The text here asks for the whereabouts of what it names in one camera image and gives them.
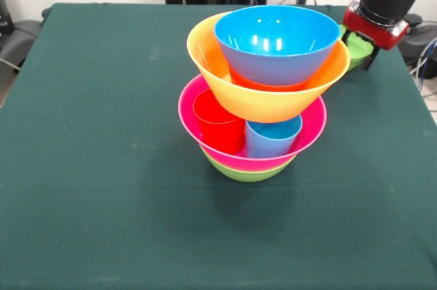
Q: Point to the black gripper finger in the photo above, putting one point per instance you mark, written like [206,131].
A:
[370,59]
[346,35]

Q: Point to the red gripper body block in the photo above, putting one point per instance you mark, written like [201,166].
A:
[375,32]

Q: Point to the small green bowl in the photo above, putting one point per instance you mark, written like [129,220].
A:
[358,49]

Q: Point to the large blue bowl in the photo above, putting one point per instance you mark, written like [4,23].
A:
[276,65]

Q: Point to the large pink bowl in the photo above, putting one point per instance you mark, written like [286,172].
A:
[307,123]

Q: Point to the small red-orange bowl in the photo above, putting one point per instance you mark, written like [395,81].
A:
[246,83]

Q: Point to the large orange bowl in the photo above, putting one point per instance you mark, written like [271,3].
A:
[259,105]

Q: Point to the blue cup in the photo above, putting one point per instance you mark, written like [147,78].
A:
[269,143]

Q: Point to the red cup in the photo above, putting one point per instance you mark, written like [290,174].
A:
[222,133]

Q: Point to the large green bowl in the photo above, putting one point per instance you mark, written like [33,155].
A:
[249,175]

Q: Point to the dark green tablecloth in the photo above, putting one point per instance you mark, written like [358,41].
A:
[102,201]

